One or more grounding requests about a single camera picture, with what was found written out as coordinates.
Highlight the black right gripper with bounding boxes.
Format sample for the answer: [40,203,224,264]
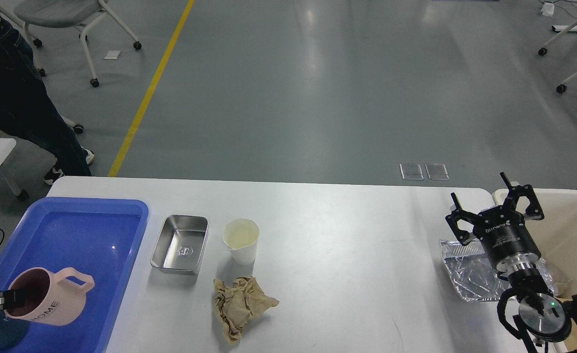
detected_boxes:
[445,172,545,269]

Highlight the aluminium foil tray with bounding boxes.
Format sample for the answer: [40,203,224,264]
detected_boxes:
[439,239,559,302]

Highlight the stainless steel rectangular tray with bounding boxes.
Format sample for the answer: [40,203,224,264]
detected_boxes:
[150,215,208,276]

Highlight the pink home mug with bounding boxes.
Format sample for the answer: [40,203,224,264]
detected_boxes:
[4,267,95,326]

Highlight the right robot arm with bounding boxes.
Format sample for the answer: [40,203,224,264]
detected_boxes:
[445,172,577,353]

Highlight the beige plastic bin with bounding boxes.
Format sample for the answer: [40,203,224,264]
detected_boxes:
[492,188,577,353]

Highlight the white paper cup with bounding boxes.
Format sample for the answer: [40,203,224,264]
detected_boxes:
[223,219,259,265]

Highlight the crumpled brown paper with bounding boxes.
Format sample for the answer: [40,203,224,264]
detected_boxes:
[213,276,279,344]

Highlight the blue plastic tray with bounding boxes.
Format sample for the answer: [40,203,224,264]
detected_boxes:
[0,197,149,353]

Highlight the grey chair with castors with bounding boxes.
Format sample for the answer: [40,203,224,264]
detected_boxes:
[0,0,142,88]

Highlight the person in dark jeans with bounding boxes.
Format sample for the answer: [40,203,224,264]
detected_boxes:
[0,16,94,185]

